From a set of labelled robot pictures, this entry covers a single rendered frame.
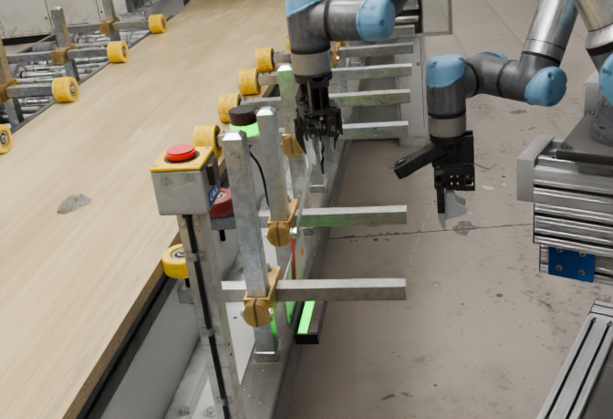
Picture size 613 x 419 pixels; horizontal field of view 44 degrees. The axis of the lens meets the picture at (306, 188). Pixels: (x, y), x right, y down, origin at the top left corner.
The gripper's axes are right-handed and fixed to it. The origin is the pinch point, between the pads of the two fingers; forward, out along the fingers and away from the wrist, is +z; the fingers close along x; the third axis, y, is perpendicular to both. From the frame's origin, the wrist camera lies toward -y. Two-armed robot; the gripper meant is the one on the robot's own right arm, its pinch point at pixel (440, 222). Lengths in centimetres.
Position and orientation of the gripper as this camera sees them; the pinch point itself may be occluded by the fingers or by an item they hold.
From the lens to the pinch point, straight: 162.3
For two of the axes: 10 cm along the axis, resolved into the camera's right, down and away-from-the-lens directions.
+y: 9.8, -0.4, -1.7
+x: 1.4, -4.2, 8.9
